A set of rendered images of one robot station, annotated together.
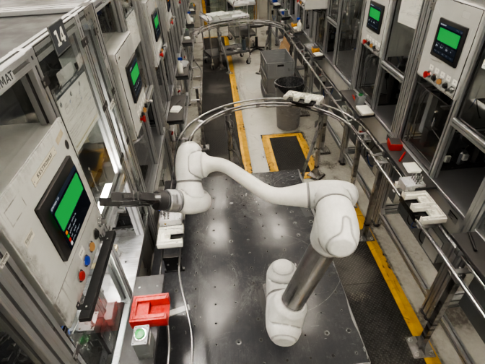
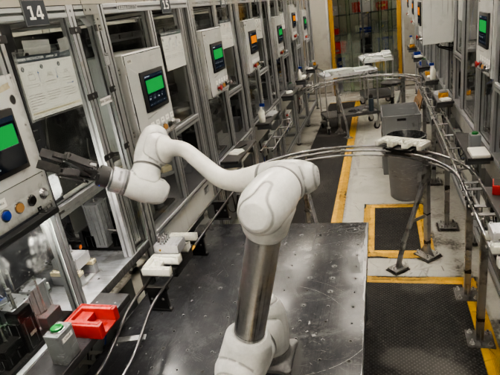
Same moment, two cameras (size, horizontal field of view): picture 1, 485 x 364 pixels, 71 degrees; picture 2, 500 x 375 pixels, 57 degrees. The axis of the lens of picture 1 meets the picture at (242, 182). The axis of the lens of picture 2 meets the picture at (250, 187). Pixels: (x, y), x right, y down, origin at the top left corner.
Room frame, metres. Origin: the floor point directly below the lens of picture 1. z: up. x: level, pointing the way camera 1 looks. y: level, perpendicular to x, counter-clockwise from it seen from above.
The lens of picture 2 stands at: (-0.25, -0.67, 1.91)
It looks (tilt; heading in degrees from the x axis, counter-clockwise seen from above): 21 degrees down; 20
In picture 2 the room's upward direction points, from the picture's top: 9 degrees counter-clockwise
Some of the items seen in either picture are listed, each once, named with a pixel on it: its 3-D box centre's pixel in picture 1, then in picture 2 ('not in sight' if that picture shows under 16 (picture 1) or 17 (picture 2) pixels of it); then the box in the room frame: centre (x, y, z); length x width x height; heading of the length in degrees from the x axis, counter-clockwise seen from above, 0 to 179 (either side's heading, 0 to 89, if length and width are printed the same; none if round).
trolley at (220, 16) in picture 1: (226, 37); (349, 97); (6.81, 0.14, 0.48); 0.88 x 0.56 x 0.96; 111
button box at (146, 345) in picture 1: (141, 341); (59, 342); (0.70, 0.44, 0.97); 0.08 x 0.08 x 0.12; 3
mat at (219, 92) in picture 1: (219, 81); (332, 146); (5.85, 0.31, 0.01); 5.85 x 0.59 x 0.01; 3
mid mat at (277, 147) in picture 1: (288, 154); (395, 227); (3.43, -0.57, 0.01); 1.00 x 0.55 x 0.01; 3
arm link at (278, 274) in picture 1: (282, 280); (264, 322); (1.03, -0.17, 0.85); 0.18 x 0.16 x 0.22; 174
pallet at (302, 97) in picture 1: (303, 100); (402, 146); (3.11, -0.64, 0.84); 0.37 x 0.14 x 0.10; 61
